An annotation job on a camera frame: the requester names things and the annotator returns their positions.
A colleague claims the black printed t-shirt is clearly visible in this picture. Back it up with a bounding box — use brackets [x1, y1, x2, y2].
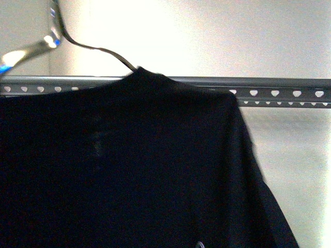
[1, 68, 298, 247]

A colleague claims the metal clothes hanger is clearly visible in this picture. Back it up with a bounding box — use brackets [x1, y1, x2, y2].
[1, 1, 137, 77]

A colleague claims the grey rear perforated rack rail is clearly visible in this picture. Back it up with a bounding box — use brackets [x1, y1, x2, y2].
[238, 100, 330, 109]

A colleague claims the grey perforated rack rail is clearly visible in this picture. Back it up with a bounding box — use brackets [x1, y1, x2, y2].
[238, 100, 330, 109]
[1, 76, 330, 103]

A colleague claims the grey front perforated rack rail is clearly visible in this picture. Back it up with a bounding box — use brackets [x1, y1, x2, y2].
[1, 76, 330, 103]

